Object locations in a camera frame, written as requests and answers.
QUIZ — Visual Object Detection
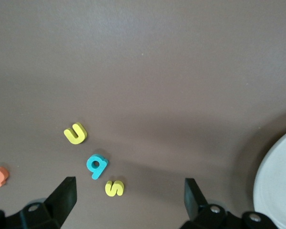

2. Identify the yellow foam letter u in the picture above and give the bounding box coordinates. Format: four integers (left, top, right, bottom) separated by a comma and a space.
63, 122, 88, 145

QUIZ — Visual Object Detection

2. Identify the brown table cover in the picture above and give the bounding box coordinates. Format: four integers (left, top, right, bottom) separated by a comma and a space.
0, 0, 286, 229

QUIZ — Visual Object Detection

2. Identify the teal foam letter b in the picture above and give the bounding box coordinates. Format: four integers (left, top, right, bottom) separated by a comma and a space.
86, 154, 109, 180

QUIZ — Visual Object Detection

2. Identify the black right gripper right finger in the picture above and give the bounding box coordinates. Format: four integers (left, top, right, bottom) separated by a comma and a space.
180, 178, 277, 229

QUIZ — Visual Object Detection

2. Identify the yellow foam letter s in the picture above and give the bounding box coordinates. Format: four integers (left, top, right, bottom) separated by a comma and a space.
105, 180, 125, 198

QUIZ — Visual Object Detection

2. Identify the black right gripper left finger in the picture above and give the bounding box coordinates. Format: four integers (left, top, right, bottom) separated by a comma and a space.
0, 176, 77, 229

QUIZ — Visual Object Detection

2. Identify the beige brown plate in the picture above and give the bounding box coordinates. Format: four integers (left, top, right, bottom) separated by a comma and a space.
253, 127, 286, 229

